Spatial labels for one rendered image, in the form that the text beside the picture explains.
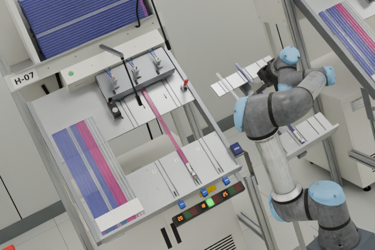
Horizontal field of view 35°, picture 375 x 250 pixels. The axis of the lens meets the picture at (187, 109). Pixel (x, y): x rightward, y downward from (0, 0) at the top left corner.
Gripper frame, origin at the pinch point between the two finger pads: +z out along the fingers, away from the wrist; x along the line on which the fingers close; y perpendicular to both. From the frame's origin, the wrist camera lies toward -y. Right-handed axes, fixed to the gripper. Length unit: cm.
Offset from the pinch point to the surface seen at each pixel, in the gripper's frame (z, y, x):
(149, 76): 13, 34, 38
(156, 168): 14, -4, 57
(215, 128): 11.3, -1.8, 25.2
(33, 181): 199, 57, 91
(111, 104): 15, 30, 59
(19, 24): 2, 76, 79
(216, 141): 11.8, -7.3, 27.8
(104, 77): 16, 43, 56
